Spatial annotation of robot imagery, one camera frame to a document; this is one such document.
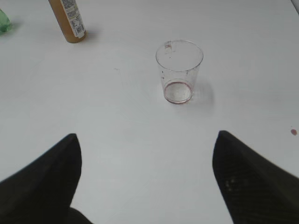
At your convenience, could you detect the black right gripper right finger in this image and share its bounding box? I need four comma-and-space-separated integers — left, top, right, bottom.
212, 130, 299, 224

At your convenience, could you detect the transparent plastic cup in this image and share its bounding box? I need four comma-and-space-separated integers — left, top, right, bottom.
155, 40, 204, 105

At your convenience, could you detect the orange juice bottle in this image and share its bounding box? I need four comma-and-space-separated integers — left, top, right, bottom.
49, 0, 86, 43

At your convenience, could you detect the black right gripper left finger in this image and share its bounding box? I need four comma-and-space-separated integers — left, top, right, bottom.
0, 133, 90, 224

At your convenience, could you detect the green soda bottle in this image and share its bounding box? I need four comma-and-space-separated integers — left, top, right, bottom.
0, 9, 11, 33

